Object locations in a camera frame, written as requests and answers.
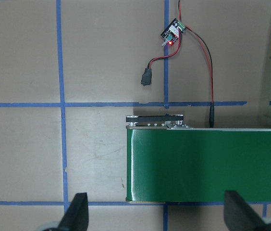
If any red black power cable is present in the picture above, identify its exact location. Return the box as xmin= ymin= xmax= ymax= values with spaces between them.
xmin=147 ymin=0 xmax=216 ymax=128

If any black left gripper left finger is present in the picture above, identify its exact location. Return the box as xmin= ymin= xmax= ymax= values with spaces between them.
xmin=57 ymin=192 xmax=88 ymax=231

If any green conveyor belt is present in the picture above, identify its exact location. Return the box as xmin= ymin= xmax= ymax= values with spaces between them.
xmin=126 ymin=115 xmax=271 ymax=203

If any black inline switch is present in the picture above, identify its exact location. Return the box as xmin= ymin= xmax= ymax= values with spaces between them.
xmin=141 ymin=68 xmax=152 ymax=86

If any small controller circuit board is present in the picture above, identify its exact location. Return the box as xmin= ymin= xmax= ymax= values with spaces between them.
xmin=160 ymin=18 xmax=186 ymax=47

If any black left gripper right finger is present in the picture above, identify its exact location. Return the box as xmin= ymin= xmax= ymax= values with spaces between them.
xmin=223 ymin=190 xmax=266 ymax=231

